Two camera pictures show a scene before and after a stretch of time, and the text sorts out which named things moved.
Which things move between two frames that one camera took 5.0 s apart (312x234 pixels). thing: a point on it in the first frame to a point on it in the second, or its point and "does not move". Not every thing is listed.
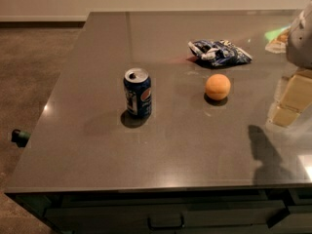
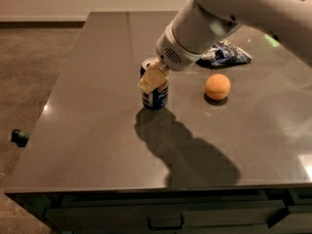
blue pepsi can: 137,90 to 158,98
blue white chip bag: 218,53 does not move
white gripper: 300,44 to 173,57
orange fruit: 217,87 does not move
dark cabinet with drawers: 171,211 does not move
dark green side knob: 20,137 does not move
